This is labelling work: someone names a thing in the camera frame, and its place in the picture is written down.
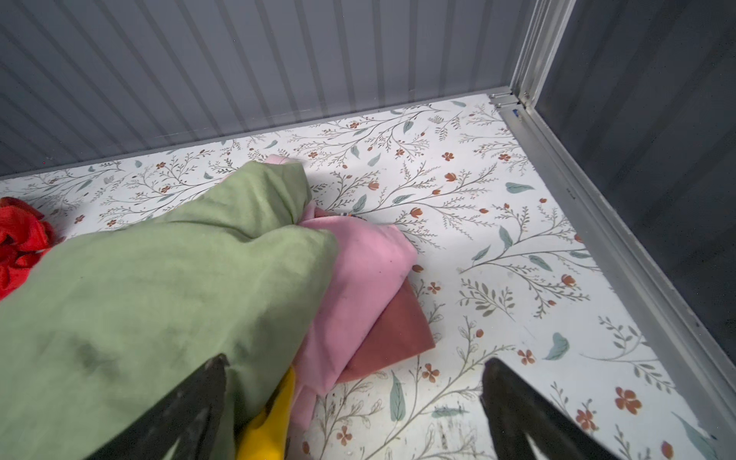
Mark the green cloth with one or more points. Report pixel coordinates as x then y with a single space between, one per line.
108 323

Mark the light pink cloth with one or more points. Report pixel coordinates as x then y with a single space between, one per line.
372 263

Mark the floral patterned table mat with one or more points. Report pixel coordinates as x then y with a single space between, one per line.
504 271

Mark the dusty rose cloth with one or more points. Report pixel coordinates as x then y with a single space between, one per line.
401 332

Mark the red cloth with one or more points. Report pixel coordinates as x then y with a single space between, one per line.
25 238

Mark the yellow cloth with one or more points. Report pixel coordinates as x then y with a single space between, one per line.
265 437

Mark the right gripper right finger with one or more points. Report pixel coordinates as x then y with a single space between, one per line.
522 421

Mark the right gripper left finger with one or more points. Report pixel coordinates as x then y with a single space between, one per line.
182 425

